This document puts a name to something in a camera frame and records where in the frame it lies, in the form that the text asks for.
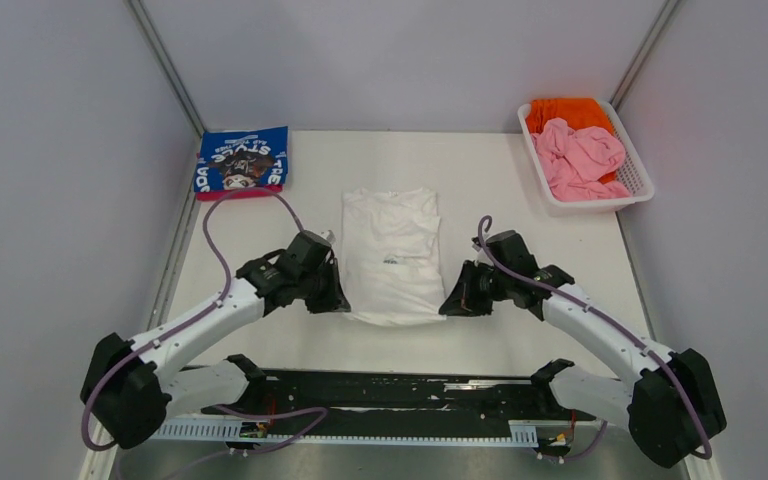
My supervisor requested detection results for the white plastic basket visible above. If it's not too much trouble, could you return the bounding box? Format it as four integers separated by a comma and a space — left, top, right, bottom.
517, 100, 655, 217

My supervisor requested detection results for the white slotted cable duct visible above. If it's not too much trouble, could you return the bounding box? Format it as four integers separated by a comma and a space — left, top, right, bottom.
151, 416, 539, 448

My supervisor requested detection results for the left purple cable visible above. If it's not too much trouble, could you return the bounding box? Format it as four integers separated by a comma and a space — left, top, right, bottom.
79, 188, 330, 458

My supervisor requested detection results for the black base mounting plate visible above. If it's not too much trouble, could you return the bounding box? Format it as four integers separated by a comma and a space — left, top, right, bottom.
201, 369, 597, 440

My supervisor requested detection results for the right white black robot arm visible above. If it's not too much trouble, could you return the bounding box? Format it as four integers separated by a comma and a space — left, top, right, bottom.
439, 230, 727, 468

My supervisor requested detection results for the pink crumpled t shirt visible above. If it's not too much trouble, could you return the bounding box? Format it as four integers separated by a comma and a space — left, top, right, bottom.
531, 118, 631, 203

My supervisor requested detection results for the white printed t shirt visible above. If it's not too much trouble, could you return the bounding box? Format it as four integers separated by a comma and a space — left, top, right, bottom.
340, 188, 446, 327

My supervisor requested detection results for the aluminium frame rail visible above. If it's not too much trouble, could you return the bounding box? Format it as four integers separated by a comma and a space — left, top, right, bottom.
80, 407, 722, 479

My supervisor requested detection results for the purple cable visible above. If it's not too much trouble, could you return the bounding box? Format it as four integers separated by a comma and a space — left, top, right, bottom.
476, 215, 715, 464
79, 188, 330, 458

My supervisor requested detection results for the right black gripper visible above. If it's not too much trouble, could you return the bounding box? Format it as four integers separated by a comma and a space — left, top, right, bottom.
439, 260, 511, 317

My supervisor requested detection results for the orange t shirt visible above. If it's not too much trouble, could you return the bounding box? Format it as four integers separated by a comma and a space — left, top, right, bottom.
525, 97, 618, 185

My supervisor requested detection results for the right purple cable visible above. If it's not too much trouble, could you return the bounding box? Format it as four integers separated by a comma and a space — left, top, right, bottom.
476, 215, 715, 464

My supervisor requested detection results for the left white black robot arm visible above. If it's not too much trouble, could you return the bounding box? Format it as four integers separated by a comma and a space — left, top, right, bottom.
80, 230, 350, 449

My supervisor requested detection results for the blue folded graphic t shirt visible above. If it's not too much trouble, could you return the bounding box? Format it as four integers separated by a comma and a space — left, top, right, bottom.
192, 126, 290, 200

